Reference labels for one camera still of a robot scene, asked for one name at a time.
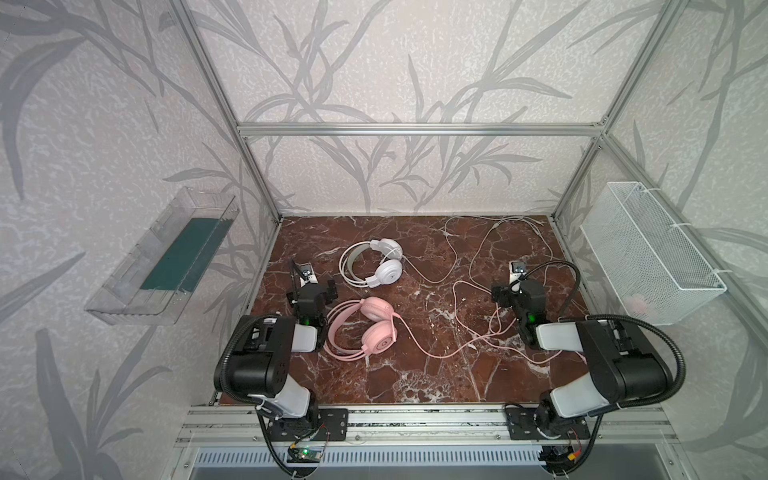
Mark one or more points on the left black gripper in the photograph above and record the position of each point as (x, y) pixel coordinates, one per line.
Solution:
(306, 288)

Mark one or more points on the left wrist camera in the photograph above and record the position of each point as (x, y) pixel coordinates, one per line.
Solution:
(304, 272)

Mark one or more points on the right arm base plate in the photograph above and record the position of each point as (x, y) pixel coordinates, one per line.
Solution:
(542, 423)

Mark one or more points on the pink item in basket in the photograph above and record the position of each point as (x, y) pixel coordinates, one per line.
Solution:
(636, 305)

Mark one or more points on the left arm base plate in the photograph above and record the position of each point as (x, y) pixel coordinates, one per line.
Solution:
(324, 424)

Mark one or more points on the green circuit board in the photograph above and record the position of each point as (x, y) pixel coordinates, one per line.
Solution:
(302, 454)

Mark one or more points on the aluminium front rail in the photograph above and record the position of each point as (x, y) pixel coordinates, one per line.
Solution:
(417, 424)

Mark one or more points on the right wiring connector board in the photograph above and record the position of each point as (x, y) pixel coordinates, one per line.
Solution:
(560, 458)

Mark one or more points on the clear plastic wall bin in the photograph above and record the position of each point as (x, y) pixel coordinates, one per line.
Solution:
(155, 281)

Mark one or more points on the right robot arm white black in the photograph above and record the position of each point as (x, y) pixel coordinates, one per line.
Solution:
(631, 363)

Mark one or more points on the white wire mesh basket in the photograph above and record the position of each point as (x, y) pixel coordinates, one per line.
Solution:
(643, 250)

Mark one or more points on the white headphones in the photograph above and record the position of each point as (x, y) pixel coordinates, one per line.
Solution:
(387, 272)

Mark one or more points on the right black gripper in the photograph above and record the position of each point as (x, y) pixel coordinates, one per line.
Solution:
(513, 293)

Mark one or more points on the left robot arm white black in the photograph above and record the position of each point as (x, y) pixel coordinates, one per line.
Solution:
(254, 365)

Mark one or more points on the pink headphones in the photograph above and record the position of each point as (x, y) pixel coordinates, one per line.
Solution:
(378, 337)

